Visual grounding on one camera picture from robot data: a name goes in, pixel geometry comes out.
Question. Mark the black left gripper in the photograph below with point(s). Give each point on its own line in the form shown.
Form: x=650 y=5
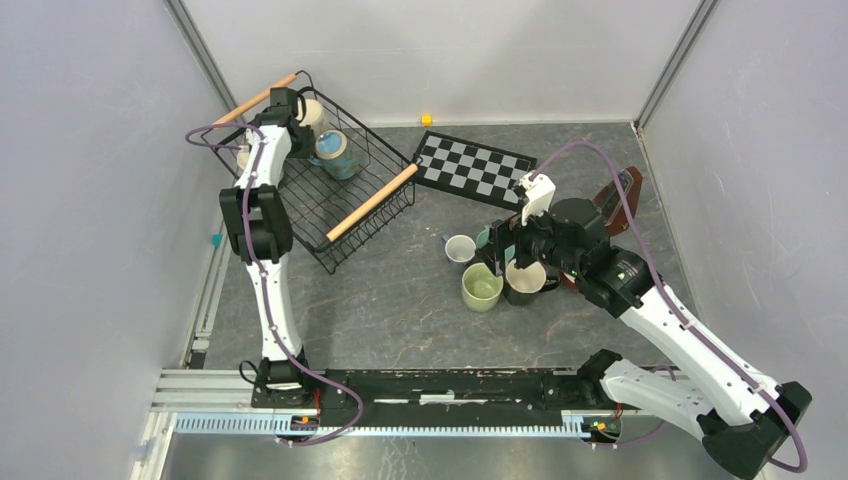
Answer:
x=310 y=142

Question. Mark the wooden rack handle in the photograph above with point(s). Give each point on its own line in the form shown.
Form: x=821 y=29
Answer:
x=248 y=104
x=372 y=203

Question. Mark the black wire dish rack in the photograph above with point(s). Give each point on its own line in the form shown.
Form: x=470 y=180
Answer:
x=315 y=202

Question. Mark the aluminium rail frame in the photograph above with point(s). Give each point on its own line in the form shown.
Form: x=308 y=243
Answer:
x=401 y=309

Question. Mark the small green teacup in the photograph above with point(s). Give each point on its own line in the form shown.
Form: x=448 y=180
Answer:
x=483 y=237

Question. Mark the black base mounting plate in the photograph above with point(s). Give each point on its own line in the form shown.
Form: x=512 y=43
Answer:
x=476 y=398

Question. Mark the left wooden rack handle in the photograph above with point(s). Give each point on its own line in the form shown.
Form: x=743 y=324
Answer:
x=248 y=104

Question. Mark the blue bottomed mug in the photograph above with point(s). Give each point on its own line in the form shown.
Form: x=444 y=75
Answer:
x=334 y=153

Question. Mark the right wooden rack handle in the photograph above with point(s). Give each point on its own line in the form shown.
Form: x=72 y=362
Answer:
x=372 y=203

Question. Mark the red floral mug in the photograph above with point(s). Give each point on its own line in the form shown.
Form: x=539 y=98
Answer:
x=568 y=281

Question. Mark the cream mug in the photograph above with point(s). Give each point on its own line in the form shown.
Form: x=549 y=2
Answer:
x=243 y=157
x=313 y=115

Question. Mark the glossy black mug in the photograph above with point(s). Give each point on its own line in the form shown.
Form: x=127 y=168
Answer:
x=523 y=285

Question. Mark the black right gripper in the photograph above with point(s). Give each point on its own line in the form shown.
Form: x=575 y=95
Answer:
x=500 y=240

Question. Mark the black white chessboard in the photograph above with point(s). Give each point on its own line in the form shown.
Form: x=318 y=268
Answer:
x=471 y=170

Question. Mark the light green mug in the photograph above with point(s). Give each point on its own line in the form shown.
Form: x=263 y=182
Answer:
x=480 y=288

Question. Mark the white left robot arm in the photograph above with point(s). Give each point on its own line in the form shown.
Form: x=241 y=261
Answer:
x=261 y=235

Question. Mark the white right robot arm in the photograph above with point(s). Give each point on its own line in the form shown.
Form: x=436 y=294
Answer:
x=740 y=415

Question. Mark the grey blue mug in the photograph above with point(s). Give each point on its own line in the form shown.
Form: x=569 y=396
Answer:
x=460 y=250

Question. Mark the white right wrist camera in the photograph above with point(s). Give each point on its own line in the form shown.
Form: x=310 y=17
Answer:
x=538 y=193

